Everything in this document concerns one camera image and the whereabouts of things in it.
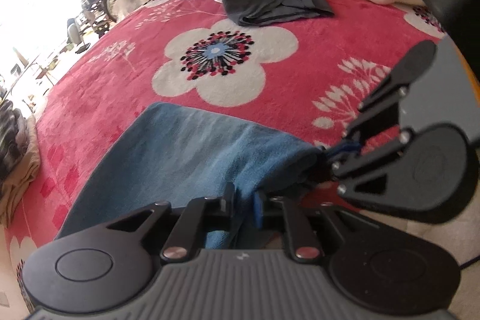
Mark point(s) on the zebra striped cloth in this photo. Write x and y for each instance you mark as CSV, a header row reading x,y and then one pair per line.
x,y
14,138

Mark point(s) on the pink floral fleece blanket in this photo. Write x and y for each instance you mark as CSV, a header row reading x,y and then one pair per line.
x,y
306,78

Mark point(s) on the light blue denim jeans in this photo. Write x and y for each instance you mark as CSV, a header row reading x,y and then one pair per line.
x,y
176,154

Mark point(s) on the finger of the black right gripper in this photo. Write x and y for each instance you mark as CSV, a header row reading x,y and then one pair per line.
x,y
380,110
346,159

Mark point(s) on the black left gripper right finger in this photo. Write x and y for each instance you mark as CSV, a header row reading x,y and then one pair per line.
x,y
281,214

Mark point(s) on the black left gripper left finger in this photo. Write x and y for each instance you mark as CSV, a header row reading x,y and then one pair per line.
x,y
201,216

